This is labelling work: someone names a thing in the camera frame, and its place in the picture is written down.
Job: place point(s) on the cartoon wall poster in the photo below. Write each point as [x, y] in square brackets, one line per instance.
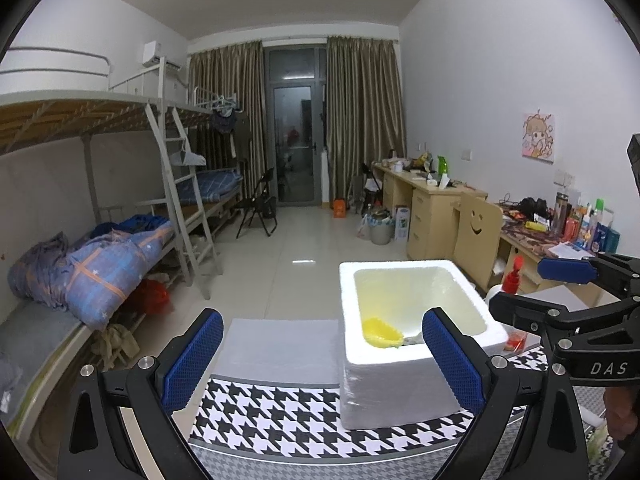
[538, 136]

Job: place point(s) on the white bottle with red pump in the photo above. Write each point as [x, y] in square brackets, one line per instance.
[512, 277]

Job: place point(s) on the orange bag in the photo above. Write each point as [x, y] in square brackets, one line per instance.
[340, 210]

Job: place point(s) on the beige cloth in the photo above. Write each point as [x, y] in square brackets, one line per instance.
[115, 345]

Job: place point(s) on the wooden chair with smiley cutout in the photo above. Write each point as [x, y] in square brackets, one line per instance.
[477, 250]

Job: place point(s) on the white foam box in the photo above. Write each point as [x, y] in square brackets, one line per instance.
[390, 395]

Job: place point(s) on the printed paper sheets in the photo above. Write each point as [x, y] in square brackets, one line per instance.
[570, 251]

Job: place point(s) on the white floor appliance box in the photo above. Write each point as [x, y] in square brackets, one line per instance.
[402, 222]

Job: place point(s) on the grey waste bin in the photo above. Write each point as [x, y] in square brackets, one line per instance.
[381, 234]

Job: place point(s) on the black headphones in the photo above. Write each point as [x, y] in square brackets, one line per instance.
[534, 207]

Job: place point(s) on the black folding chair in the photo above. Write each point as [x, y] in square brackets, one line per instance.
[257, 210]

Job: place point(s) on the person's right hand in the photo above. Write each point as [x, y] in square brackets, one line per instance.
[622, 412]

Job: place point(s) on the yellow cloth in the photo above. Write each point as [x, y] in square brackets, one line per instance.
[380, 332]

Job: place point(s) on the white double wall outlet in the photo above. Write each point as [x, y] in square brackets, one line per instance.
[564, 180]

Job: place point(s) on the red snack packet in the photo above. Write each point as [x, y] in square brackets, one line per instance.
[515, 341]

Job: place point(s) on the blue bed mattress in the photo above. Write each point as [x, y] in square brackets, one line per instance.
[210, 185]

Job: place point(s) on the wooden desk with printed mat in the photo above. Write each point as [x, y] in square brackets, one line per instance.
[525, 240]

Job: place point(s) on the dark thermos flask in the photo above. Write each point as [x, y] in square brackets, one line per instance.
[561, 215]

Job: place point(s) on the blue plaid quilt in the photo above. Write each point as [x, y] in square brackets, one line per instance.
[110, 275]

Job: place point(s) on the white air conditioner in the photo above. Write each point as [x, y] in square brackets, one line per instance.
[160, 55]

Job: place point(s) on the white wall socket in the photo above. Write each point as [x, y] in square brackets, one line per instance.
[465, 155]

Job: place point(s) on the long wooden desk with drawers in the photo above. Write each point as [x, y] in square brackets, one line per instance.
[430, 215]

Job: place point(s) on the group of toiletry bottles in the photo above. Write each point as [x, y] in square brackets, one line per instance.
[595, 230]

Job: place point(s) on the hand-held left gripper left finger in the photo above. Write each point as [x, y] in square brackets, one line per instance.
[195, 360]

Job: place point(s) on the red plastic bag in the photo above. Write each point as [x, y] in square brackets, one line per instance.
[152, 297]

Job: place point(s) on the brown curtain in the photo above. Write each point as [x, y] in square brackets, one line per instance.
[225, 80]
[365, 120]

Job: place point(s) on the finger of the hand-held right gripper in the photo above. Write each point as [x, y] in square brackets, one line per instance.
[520, 307]
[565, 270]

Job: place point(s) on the glass balcony door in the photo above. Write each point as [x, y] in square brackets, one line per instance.
[295, 135]

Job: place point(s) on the hanging dark clothes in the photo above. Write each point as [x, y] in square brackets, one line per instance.
[224, 120]

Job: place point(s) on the black white houndstooth mat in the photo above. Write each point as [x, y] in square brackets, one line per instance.
[280, 420]

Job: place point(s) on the white metal bunk bed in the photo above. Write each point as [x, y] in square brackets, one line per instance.
[220, 210]
[180, 170]

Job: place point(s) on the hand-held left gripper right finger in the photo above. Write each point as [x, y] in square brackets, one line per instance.
[452, 360]

